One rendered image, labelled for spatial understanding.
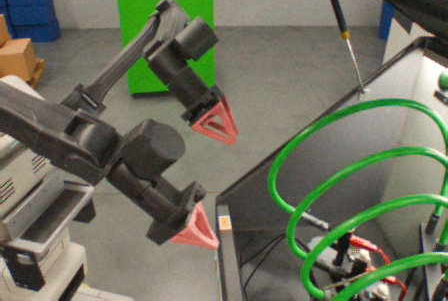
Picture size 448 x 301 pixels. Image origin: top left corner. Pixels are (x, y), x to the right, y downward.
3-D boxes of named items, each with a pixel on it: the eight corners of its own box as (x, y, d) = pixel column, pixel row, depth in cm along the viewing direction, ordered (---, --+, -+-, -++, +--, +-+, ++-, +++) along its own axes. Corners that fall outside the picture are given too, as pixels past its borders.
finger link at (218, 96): (249, 121, 70) (217, 85, 69) (248, 131, 63) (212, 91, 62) (223, 143, 72) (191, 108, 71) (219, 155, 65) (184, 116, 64)
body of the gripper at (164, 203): (196, 214, 51) (156, 181, 49) (153, 244, 55) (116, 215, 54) (205, 186, 56) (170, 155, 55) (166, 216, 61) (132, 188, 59)
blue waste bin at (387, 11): (369, 33, 646) (377, -11, 608) (400, 33, 648) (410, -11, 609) (383, 42, 595) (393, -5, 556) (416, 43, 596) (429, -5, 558)
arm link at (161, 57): (145, 63, 67) (140, 61, 61) (173, 37, 66) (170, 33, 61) (171, 90, 68) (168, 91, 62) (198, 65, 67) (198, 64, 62)
